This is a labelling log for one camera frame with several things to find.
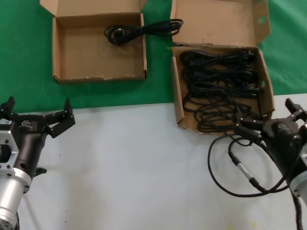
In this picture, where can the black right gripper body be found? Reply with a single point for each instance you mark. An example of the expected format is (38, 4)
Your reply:
(283, 141)

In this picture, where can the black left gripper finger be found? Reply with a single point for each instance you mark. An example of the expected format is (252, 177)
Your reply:
(7, 107)
(61, 122)

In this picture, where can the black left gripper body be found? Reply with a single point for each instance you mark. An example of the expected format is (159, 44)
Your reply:
(28, 136)

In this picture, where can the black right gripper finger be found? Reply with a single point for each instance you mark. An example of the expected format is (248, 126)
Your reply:
(249, 130)
(295, 110)

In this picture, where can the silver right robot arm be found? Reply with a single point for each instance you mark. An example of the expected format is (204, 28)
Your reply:
(299, 187)

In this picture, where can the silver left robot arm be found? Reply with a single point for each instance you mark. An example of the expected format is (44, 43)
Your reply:
(9, 196)

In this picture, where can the wide shallow cardboard box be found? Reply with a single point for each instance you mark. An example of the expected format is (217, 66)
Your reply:
(96, 62)

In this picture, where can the black angled connector plug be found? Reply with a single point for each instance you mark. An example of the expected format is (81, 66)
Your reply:
(42, 171)

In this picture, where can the green table cloth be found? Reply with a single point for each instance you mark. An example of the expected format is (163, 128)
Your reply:
(24, 48)

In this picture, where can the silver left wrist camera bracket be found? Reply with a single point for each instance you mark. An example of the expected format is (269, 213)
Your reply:
(10, 139)

